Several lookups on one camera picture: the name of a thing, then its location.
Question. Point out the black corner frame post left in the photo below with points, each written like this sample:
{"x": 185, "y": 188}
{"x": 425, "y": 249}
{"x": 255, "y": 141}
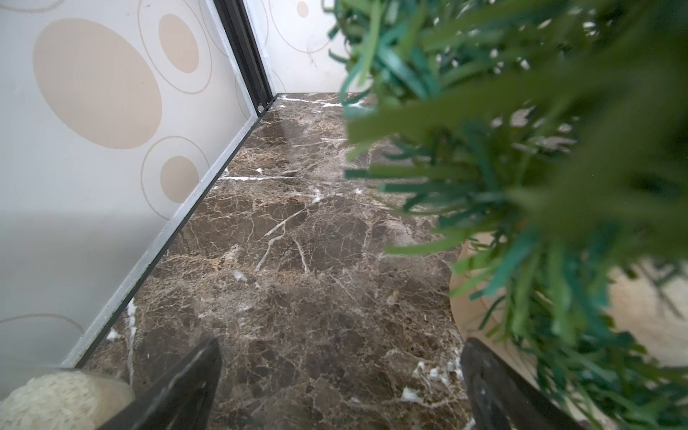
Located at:
{"x": 239, "y": 30}

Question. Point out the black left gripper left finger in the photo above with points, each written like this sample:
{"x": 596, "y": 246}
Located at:
{"x": 181, "y": 399}

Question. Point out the wooden tree base disc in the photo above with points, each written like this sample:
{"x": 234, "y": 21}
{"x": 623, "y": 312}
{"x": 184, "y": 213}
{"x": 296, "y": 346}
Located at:
{"x": 607, "y": 307}

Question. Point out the glass jar of rice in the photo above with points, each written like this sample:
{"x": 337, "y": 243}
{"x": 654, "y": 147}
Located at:
{"x": 66, "y": 399}

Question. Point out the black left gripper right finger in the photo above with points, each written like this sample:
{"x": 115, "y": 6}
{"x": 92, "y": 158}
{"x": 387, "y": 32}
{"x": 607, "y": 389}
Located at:
{"x": 501, "y": 399}

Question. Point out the small green christmas tree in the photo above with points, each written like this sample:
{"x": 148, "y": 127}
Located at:
{"x": 561, "y": 114}

